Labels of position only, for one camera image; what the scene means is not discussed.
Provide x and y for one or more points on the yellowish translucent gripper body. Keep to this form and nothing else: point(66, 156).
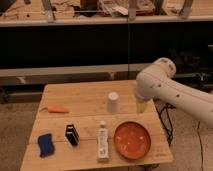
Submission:
point(141, 105)

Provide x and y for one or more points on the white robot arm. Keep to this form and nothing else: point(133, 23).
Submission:
point(156, 81)

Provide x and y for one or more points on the black eraser block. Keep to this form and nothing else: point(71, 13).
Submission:
point(72, 134)

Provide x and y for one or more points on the orange round plate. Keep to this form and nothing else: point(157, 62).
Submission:
point(132, 140)

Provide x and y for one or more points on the wooden folding table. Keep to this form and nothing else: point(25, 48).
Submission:
point(87, 105)

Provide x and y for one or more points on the white glue tube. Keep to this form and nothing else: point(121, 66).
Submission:
point(102, 142)

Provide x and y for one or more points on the blue sponge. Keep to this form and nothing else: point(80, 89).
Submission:
point(45, 145)

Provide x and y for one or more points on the long metal workbench shelf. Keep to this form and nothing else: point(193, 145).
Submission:
point(33, 75)

